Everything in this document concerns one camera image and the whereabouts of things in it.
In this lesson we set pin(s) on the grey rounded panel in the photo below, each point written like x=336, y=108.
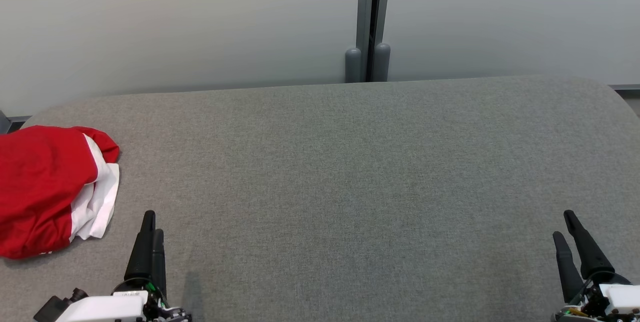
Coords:
x=4, y=123

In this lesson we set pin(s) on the grey cylindrical post bumper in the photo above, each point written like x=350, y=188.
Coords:
x=352, y=67

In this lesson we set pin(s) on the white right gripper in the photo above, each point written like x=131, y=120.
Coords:
x=622, y=299

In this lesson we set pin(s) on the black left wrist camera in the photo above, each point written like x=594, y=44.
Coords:
x=55, y=309

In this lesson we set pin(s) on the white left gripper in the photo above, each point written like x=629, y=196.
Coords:
x=110, y=309

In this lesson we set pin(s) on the grey partition post feet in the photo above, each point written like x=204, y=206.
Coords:
x=381, y=62

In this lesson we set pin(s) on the red garment with white panels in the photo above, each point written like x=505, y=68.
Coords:
x=40, y=187

